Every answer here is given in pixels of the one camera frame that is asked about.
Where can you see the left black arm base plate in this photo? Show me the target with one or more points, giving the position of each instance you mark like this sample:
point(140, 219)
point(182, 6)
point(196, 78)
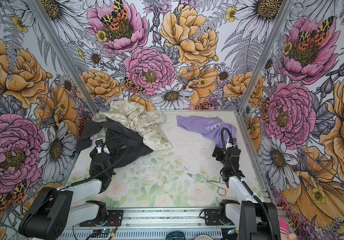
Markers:
point(112, 217)

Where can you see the white round mesh object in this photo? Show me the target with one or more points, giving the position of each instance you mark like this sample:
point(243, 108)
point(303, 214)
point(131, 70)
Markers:
point(203, 237)

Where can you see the purple printed cloth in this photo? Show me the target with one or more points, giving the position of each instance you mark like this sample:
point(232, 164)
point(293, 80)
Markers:
point(208, 127)

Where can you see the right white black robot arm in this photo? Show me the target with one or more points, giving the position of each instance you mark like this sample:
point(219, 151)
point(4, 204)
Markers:
point(254, 218)

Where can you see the black cloth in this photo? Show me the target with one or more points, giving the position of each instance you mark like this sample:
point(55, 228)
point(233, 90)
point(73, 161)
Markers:
point(124, 146)

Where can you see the cream patterned cloth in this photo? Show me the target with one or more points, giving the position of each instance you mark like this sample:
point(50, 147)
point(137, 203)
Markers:
point(133, 116)

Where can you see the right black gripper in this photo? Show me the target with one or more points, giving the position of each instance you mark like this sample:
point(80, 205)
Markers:
point(220, 151)

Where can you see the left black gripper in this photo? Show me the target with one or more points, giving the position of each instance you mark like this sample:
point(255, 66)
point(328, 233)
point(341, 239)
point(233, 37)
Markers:
point(93, 154)

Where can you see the aluminium front rail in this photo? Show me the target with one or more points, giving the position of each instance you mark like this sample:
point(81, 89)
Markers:
point(160, 217)

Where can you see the metal wire tongs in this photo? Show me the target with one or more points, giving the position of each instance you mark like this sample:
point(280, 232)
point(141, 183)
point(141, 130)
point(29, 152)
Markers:
point(201, 179)

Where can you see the green circuit board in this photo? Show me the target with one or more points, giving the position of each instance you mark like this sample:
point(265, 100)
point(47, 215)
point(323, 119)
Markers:
point(104, 233)

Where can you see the pink plush toy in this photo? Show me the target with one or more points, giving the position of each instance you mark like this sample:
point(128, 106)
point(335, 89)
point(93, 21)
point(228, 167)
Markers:
point(285, 234)

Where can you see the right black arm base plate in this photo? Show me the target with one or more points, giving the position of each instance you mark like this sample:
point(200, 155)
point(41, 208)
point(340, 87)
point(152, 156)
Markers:
point(214, 217)

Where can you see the dark teal round object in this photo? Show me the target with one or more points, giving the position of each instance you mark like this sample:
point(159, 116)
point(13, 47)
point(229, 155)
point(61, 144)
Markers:
point(175, 236)

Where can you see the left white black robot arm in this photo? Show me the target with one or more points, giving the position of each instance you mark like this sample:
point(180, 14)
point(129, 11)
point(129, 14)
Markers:
point(55, 209)

